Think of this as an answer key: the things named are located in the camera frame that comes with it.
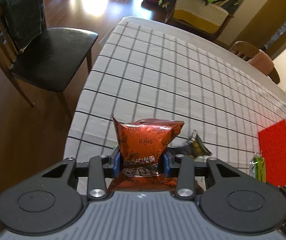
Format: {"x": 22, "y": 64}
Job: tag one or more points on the black cloth on chair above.
{"x": 23, "y": 20}

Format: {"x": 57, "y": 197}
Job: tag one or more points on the wooden chair with pink cloth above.
{"x": 257, "y": 58}

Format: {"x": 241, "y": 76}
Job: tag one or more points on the green small snack packet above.
{"x": 258, "y": 167}

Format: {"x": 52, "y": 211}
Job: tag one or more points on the orange Oreo snack bag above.
{"x": 141, "y": 144}

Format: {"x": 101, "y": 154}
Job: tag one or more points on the checkered white tablecloth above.
{"x": 144, "y": 71}

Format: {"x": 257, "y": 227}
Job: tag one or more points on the red cardboard box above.
{"x": 272, "y": 143}

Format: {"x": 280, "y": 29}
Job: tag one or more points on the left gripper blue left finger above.
{"x": 116, "y": 166}

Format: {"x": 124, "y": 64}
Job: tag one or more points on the black snack packet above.
{"x": 193, "y": 147}

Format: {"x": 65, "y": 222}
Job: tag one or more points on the sofa with cream cover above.
{"x": 207, "y": 20}

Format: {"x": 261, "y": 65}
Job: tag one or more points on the black seat wooden chair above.
{"x": 50, "y": 60}

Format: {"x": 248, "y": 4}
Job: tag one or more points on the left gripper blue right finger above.
{"x": 166, "y": 165}

